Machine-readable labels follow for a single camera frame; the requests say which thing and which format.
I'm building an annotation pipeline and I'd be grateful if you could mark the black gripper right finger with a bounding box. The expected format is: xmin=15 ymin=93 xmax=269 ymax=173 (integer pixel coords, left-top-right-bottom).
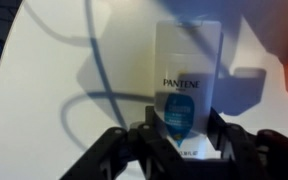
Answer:
xmin=207 ymin=109 xmax=288 ymax=180

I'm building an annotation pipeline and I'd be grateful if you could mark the round white table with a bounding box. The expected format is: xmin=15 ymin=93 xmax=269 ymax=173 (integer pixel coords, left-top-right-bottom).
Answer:
xmin=0 ymin=0 xmax=288 ymax=180

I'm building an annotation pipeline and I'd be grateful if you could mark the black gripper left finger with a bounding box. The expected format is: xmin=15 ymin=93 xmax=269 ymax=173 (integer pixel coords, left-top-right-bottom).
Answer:
xmin=60 ymin=106 xmax=184 ymax=180

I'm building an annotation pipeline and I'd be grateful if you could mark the white Pantene bottle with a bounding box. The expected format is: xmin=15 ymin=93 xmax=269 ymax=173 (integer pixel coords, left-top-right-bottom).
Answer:
xmin=154 ymin=21 xmax=221 ymax=159

